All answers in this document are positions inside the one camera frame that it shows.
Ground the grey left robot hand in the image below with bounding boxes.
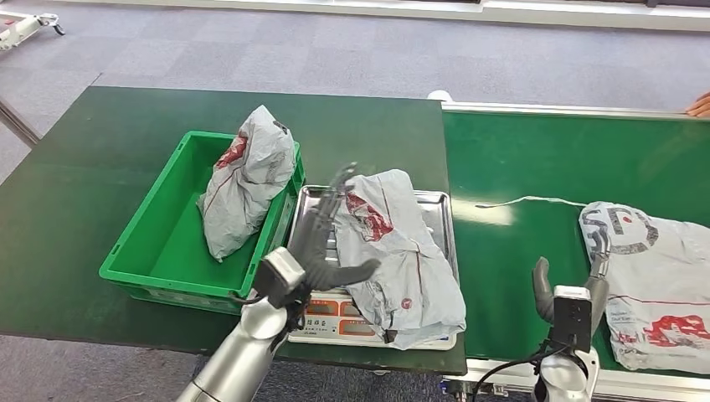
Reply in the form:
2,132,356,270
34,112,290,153
287,162,383,293

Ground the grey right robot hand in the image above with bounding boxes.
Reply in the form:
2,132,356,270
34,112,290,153
532,227,612,338

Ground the grey poly mailer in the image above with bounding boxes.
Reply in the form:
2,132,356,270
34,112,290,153
196,105,298,264
332,168,468,351
578,200,710,374

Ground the green conveyor belt machine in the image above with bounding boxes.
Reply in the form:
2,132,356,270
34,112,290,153
425,90,710,402

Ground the grey poly mailer, large logo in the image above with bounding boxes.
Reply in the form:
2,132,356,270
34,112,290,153
578,200,710,374

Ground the grey poly mailer, tall bundle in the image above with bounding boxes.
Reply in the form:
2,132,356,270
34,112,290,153
196,105,298,264

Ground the white paper strip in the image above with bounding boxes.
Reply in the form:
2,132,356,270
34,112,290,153
475,195,589,210

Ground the white scale with steel tray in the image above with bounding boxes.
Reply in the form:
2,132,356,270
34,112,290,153
285,183,460,353

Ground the green plastic crate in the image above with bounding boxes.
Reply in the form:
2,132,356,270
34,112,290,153
98,130,306,317

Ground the person's hand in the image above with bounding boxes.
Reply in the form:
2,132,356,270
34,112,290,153
685,90,710,119

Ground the dark green table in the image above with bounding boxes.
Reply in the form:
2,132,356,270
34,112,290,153
0,85,468,378

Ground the grey metal bar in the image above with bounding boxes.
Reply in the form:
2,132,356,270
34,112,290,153
0,98,41,147

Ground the white wheeled cart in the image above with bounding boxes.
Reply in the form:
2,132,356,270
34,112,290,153
0,11,67,52

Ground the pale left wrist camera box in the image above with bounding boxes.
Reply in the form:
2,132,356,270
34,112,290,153
254,246,307,310

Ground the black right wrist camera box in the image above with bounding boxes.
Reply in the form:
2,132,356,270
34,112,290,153
551,285,594,355

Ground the black cable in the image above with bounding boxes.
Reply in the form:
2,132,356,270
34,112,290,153
471,343,557,402

